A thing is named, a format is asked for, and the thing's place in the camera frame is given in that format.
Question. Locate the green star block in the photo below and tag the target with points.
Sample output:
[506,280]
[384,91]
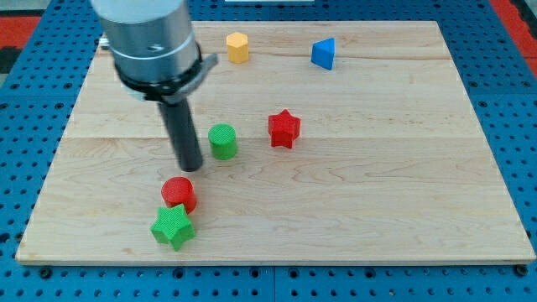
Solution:
[173,226]

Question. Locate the green cylinder block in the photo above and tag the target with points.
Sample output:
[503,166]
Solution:
[223,141]

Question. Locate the red cylinder block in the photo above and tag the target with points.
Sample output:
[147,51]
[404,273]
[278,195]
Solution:
[179,191]

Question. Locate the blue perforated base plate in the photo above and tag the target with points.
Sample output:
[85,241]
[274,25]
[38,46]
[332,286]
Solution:
[41,90]

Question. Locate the yellow hexagon block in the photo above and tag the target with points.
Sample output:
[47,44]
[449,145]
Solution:
[237,48]

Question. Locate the wooden board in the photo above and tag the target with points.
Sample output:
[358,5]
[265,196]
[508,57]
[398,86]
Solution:
[391,166]

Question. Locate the blue triangle block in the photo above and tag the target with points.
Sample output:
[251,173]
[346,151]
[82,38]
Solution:
[323,53]

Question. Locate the red star block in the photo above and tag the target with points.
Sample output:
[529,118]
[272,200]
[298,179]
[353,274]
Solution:
[283,129]

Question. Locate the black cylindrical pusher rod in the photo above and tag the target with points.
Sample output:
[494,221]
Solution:
[182,135]

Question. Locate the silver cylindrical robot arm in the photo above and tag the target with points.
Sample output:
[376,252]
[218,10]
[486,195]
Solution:
[154,47]

